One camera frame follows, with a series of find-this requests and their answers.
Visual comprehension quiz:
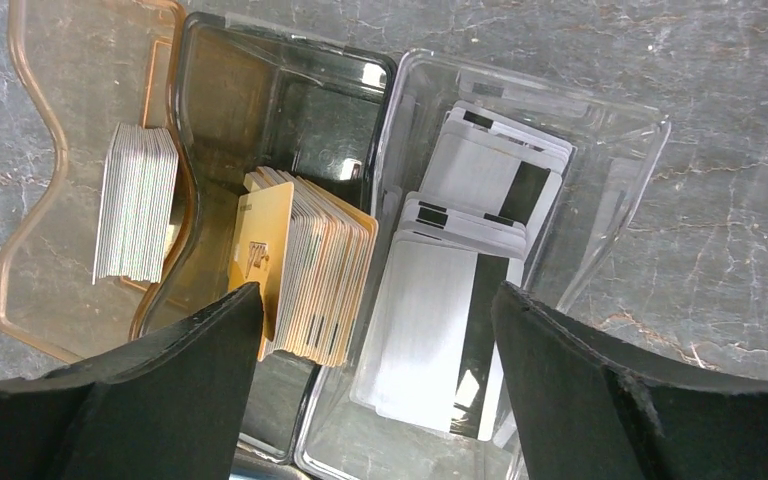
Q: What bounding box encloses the silver card stack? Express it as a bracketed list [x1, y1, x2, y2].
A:
[93, 123, 179, 283]

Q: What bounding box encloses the clear card stand tray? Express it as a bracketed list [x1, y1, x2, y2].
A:
[294, 49, 671, 479]

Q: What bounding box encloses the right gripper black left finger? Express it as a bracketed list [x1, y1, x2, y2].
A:
[0, 283, 264, 479]

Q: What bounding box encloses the gold credit card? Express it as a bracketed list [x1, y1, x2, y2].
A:
[228, 182, 294, 360]

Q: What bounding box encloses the gold card stack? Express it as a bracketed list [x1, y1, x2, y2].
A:
[244, 167, 378, 367]

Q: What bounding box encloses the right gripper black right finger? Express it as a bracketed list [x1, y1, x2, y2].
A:
[491, 283, 768, 479]

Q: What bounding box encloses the white striped card stack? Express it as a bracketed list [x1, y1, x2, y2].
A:
[349, 101, 573, 441]

